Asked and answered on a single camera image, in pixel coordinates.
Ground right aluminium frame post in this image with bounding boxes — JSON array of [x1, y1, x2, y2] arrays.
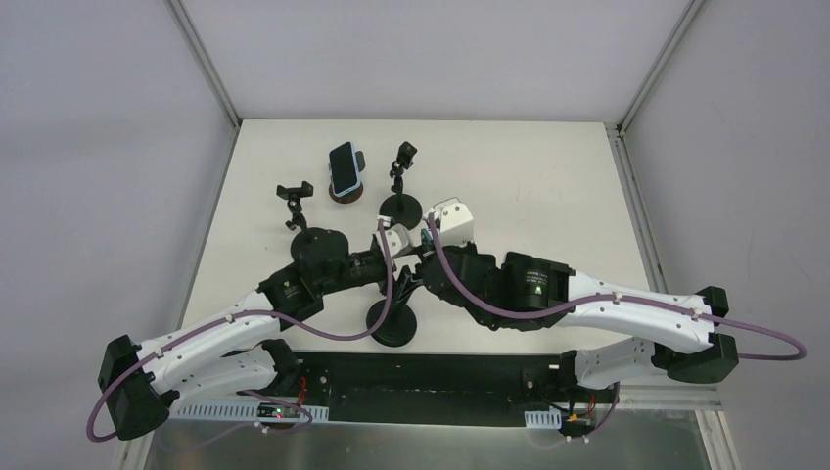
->
[[616, 0, 709, 138]]

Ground aluminium frame post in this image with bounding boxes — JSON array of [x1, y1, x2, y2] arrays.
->
[[616, 0, 709, 138], [164, 0, 243, 134]]

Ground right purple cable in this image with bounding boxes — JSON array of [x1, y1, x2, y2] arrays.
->
[[426, 213, 808, 361]]

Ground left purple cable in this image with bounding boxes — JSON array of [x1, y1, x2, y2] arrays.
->
[[85, 223, 395, 445]]

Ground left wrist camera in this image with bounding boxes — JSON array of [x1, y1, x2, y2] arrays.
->
[[374, 215, 415, 259]]

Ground brown-base phone holder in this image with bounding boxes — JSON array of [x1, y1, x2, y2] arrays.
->
[[328, 142, 365, 204]]

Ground purple cable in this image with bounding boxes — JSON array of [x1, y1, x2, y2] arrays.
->
[[426, 213, 808, 361], [85, 223, 395, 445]]

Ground blue-cased phone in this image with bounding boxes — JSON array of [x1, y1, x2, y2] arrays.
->
[[328, 142, 361, 198]]

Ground white cable duct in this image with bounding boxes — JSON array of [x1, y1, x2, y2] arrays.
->
[[524, 408, 563, 430], [170, 399, 330, 424]]

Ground teal phone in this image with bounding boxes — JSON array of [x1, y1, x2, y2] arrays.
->
[[420, 228, 435, 254]]

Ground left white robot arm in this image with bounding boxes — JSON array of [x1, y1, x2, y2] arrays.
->
[[86, 217, 414, 442]]

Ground black round-base phone stand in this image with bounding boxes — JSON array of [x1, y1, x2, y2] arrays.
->
[[379, 141, 422, 230]]

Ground left white cable duct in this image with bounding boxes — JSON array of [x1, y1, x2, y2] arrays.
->
[[170, 399, 330, 424]]

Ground left aluminium frame post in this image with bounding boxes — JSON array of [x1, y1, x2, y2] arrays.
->
[[164, 0, 243, 134]]

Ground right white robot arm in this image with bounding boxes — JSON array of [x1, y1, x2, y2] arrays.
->
[[416, 244, 740, 401]]

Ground right white cable duct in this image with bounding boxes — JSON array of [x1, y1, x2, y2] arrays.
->
[[524, 408, 563, 430]]

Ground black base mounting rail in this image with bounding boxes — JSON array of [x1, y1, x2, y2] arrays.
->
[[257, 352, 619, 428]]

